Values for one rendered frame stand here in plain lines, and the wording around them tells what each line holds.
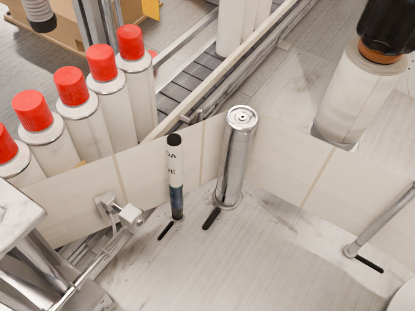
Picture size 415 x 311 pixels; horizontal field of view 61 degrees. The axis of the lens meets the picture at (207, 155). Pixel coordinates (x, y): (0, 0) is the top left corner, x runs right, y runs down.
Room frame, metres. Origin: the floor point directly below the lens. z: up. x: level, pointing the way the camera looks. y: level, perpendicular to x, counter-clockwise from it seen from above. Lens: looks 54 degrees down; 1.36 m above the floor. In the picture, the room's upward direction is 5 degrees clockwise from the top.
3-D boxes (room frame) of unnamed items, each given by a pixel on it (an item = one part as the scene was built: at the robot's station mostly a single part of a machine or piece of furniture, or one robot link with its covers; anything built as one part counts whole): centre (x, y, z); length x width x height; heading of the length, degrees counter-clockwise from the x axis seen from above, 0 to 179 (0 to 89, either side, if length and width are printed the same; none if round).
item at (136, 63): (0.39, 0.11, 0.98); 0.05 x 0.05 x 0.20
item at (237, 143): (0.27, -0.04, 0.97); 0.05 x 0.05 x 0.19
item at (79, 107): (0.30, 0.17, 0.98); 0.05 x 0.05 x 0.20
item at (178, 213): (0.23, 0.04, 0.97); 0.02 x 0.02 x 0.19
